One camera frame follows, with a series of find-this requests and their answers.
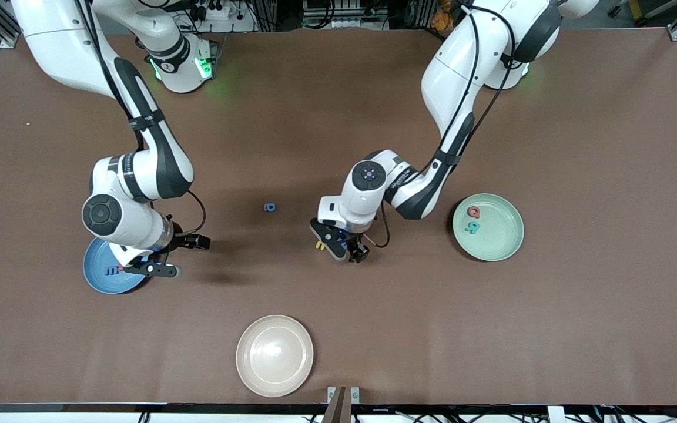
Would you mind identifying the green plate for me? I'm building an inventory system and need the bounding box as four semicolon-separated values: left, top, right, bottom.
453;193;525;261

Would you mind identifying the beige plate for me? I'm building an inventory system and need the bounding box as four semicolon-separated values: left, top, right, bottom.
236;315;314;398

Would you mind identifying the silver equipment rack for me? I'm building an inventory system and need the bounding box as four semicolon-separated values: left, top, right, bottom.
302;0;392;30

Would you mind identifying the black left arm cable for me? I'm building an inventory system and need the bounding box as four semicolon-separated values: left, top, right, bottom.
373;12;530;249

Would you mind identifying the metal table bracket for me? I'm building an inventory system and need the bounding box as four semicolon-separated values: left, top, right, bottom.
327;386;361;423

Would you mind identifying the white power strip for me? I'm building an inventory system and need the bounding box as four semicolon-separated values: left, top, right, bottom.
189;0;257;33

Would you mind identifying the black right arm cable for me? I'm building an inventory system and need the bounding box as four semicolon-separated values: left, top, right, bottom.
74;0;206;237

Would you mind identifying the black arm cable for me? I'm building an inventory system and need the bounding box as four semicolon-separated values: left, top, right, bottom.
373;12;530;249
74;0;206;237

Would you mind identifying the orange packets pile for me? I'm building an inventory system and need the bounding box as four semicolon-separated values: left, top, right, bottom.
431;0;462;31

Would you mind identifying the blue plate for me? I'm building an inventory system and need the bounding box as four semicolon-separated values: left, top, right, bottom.
83;237;157;294

